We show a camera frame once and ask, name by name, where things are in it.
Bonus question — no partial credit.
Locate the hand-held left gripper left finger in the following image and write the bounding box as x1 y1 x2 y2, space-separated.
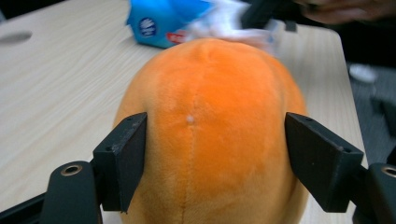
92 112 148 214

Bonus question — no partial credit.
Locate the orange plush toy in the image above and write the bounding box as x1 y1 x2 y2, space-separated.
113 37 310 224

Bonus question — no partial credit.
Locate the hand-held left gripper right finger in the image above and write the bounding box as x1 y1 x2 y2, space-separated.
284 112 364 214

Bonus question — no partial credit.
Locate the blue wet wipes packet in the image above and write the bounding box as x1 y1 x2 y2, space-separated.
125 0 219 49

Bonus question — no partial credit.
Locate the white wet wipe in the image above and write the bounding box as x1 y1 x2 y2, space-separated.
186 0 281 54

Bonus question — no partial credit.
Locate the small white object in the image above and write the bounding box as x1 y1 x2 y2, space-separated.
348 63 378 84

